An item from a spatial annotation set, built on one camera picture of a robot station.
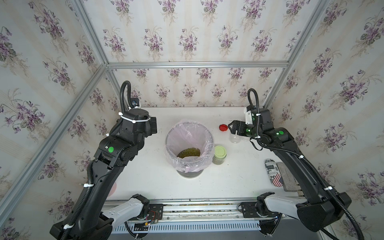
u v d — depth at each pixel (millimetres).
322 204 370
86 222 345
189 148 928
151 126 570
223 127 1019
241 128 649
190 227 765
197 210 749
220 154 822
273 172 839
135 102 496
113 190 814
